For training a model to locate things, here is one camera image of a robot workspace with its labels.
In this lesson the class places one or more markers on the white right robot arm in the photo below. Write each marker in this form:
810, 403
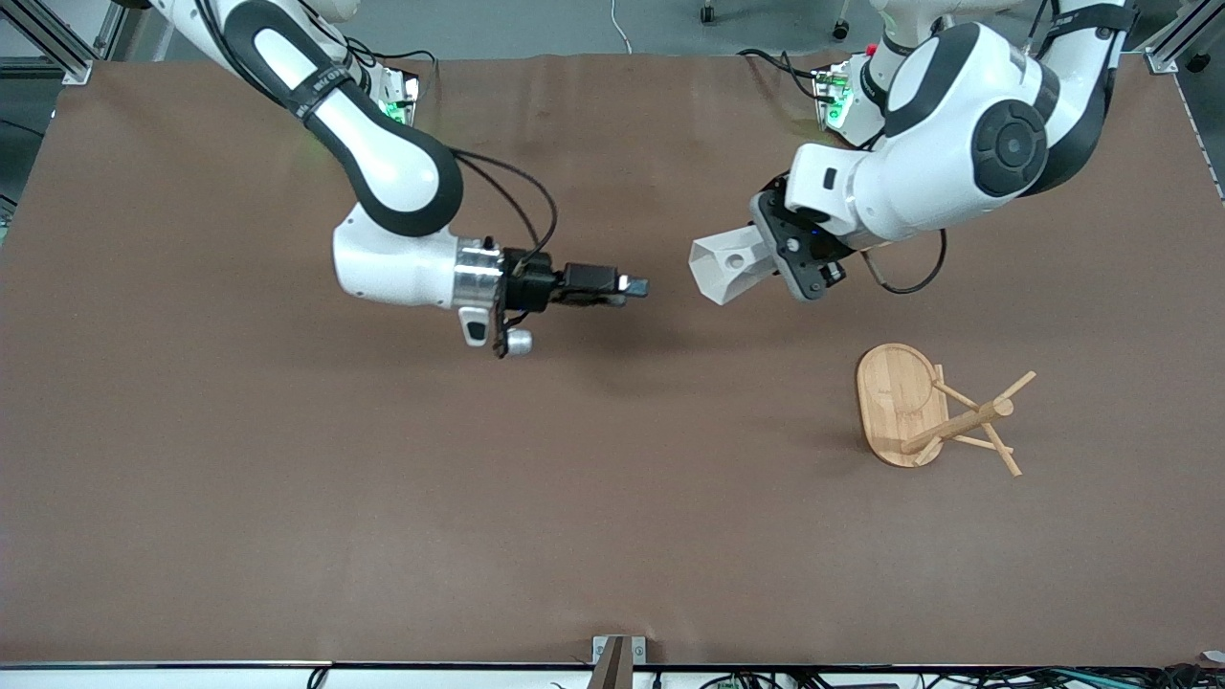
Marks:
392, 182

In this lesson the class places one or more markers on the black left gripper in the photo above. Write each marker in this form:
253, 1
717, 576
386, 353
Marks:
835, 273

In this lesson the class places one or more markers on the aluminium frame post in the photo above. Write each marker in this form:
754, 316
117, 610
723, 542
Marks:
57, 43
1182, 43

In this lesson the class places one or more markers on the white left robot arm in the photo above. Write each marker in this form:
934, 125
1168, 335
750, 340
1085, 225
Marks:
957, 144

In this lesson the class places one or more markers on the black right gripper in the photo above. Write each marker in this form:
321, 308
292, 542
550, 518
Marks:
532, 285

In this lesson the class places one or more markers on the wooden cup rack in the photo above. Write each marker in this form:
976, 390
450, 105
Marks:
900, 407

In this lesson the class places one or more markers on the brown table cover sheet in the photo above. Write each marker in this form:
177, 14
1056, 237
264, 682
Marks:
593, 478

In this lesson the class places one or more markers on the metal bracket with post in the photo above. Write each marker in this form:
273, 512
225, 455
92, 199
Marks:
617, 655

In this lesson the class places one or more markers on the white faceted cup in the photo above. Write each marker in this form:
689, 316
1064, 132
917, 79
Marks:
727, 268

